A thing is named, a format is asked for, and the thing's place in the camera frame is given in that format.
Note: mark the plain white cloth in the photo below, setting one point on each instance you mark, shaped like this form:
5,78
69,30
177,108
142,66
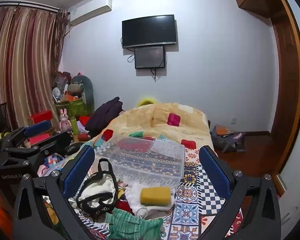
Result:
135,195

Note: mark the black white braided band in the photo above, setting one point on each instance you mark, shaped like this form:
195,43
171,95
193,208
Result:
100,187

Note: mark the green striped cloth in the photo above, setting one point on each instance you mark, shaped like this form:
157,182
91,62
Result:
132,226

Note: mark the floral cloth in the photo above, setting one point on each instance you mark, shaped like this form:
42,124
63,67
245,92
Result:
122,187

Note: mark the clear plastic box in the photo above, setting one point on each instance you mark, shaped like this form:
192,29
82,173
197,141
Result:
145,160

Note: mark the green storage box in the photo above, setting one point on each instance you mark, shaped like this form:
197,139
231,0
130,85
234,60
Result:
73,108

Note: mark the red garment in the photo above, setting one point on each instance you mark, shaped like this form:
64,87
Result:
84,120

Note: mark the green bottle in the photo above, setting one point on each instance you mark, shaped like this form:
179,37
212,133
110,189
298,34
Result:
75,127

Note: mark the small black wall monitor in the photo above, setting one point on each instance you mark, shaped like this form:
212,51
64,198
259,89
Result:
150,57

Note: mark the brown wooden door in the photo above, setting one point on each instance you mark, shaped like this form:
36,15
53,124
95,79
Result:
288,92

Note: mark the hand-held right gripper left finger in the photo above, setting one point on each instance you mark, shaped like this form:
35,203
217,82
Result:
78,172

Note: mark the red box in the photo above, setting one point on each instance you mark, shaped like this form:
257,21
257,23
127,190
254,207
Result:
40,117

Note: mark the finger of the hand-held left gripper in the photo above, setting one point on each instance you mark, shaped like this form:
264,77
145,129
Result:
37,128
53,140

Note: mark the dark purple jacket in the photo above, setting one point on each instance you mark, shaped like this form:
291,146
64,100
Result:
105,115

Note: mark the white wall socket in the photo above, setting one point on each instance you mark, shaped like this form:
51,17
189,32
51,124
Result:
233,120

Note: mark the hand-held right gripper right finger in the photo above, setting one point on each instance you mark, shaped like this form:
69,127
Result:
215,172

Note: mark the black plastic bag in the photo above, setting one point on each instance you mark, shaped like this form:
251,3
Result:
73,148

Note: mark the pink rabbit toy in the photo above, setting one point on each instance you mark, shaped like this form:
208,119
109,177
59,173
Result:
65,121

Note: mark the small white fan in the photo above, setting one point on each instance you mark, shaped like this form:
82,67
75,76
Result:
56,93

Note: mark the yellow sponge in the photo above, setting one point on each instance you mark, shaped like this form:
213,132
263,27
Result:
155,196

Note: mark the white air conditioner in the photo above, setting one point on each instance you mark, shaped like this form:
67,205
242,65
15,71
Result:
92,11

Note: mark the patterned bed sheet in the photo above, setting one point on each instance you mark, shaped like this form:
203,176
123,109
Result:
190,205

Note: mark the curtain rod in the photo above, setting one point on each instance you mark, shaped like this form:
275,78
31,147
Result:
27,5

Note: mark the red flask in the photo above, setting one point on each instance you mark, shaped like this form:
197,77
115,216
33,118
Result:
83,137

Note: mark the black wall television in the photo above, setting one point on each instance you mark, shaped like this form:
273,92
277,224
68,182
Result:
150,31

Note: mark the red cloth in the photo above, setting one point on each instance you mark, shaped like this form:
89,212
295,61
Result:
122,206

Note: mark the grey backpack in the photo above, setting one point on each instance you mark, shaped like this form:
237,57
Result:
227,137

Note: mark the yellow fuzzy plush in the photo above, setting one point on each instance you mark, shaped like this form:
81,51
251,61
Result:
146,101

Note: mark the yellow patchwork blanket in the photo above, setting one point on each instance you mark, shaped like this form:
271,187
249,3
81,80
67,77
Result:
152,120

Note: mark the red striped curtain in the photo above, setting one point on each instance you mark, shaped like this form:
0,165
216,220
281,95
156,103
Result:
22,62

